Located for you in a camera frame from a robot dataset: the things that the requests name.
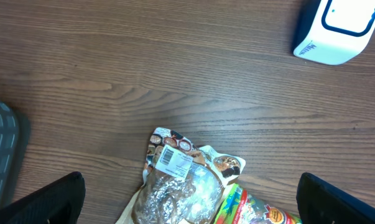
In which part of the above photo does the green Haribo gummy bag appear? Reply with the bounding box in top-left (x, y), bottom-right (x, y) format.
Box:
top-left (214, 184), bottom-right (302, 224)

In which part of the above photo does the white barcode scanner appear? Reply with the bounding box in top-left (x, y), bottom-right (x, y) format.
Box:
top-left (292, 0), bottom-right (375, 65)

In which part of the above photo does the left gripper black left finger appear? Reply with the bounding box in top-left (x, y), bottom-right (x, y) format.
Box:
top-left (0, 172), bottom-right (86, 224)

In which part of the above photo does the brown nuts snack pouch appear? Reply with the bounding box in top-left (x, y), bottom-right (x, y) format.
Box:
top-left (116, 128), bottom-right (246, 224)

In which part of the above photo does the grey plastic mesh basket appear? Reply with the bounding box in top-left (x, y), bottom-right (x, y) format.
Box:
top-left (0, 98), bottom-right (20, 215)

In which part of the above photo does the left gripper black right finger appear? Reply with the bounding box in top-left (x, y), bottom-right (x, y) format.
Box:
top-left (296, 172), bottom-right (375, 224)

